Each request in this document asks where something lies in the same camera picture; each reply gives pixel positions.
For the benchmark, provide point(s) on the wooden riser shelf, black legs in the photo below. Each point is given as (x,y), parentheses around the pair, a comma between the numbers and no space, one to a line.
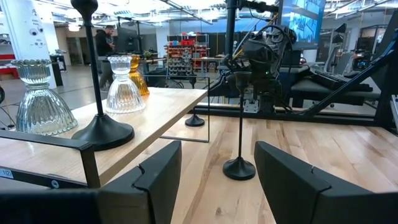
(161,102)

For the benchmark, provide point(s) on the tall black metal candlestick holder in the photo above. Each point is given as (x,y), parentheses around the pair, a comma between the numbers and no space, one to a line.
(194,121)
(102,133)
(238,169)

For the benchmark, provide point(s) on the large monitor showing camera views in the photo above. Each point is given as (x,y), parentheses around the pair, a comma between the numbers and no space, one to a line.
(303,21)

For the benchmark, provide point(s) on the clear ribbed glass candle holder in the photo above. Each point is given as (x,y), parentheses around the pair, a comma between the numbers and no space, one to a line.
(124,96)
(43,112)

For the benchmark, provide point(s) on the black padded bench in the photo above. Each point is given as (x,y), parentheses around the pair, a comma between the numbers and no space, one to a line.
(326,93)

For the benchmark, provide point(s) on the person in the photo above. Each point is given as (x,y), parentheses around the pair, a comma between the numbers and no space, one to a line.
(104,43)

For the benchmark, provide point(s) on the white metal bracket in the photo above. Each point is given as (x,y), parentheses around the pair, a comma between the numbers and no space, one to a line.
(250,106)

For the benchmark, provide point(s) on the amber ribbed glass candle holder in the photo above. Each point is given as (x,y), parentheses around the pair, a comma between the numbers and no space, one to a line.
(141,84)

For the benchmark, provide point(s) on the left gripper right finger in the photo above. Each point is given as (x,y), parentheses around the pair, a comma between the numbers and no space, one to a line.
(311,205)

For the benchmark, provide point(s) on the dark computer monitor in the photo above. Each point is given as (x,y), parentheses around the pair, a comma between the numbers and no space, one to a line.
(127,40)

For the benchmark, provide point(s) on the red parts storage rack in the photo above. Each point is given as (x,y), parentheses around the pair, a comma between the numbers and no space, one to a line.
(186,46)

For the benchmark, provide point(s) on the white pillar with wall devices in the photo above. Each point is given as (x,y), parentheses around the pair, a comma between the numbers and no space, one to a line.
(28,18)

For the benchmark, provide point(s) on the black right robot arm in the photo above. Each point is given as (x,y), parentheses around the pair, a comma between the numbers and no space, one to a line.
(270,93)

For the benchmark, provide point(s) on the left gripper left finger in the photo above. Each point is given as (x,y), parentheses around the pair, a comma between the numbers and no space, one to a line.
(109,208)

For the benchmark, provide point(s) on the black station frame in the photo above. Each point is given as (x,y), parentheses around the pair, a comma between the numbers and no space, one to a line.
(311,119)

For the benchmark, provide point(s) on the black monitor pole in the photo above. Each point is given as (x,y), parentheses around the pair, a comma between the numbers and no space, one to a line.
(230,28)

